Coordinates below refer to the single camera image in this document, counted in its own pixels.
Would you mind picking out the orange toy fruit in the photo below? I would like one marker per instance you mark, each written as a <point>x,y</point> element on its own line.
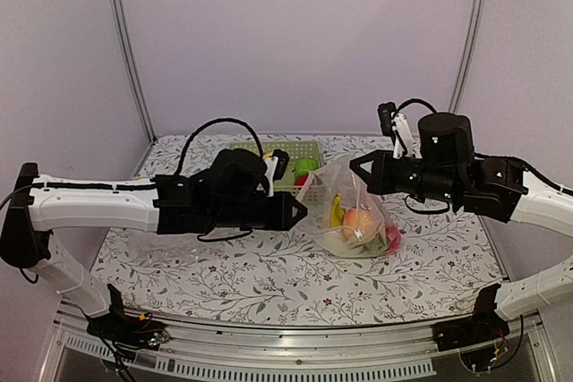
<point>359,219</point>

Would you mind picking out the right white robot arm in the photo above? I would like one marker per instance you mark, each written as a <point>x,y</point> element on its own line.
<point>506,189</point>

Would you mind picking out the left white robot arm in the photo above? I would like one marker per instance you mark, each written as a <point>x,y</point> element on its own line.
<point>236,191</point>

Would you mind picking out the green toy pepper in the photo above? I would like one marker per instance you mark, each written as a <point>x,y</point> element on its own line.
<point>304,165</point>

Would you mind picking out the clear plastic bag with label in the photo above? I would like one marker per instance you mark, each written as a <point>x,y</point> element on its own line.
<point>152,250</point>

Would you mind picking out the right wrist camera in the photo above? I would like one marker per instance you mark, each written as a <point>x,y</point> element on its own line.
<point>395,125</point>

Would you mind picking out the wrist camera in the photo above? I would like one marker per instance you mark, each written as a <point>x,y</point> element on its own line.
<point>276,163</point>
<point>395,125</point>

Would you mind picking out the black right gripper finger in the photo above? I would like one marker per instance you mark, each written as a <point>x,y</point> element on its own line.
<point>371,163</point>
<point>371,180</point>

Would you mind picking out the aluminium frame post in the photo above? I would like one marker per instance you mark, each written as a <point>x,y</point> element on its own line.
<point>468,50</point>
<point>131,68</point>

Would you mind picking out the pink zip top bag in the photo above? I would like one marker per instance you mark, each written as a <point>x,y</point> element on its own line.
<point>318,192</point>

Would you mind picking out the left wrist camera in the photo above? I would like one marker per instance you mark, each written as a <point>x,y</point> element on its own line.
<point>276,163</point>

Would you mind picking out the floral table mat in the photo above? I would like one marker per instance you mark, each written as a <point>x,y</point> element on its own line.
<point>286,279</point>

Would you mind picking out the left aluminium frame post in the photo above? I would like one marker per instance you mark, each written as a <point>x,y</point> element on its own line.
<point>131,68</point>

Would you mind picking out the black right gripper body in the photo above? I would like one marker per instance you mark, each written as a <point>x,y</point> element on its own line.
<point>392,183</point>

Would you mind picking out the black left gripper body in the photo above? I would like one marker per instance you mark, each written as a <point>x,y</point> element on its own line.
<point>273,219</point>

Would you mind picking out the aluminium front rail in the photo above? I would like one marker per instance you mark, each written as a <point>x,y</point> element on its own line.
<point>213,350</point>

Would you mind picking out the right aluminium frame post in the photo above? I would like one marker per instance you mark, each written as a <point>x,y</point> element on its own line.
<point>468,50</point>

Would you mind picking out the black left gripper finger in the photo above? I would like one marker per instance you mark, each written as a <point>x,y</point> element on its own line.
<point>293,206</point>
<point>294,220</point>

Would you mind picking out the yellow toy banana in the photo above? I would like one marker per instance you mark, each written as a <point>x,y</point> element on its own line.
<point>337,213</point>

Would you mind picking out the dark red toy fruit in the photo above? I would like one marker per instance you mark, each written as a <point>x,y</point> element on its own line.
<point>300,181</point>

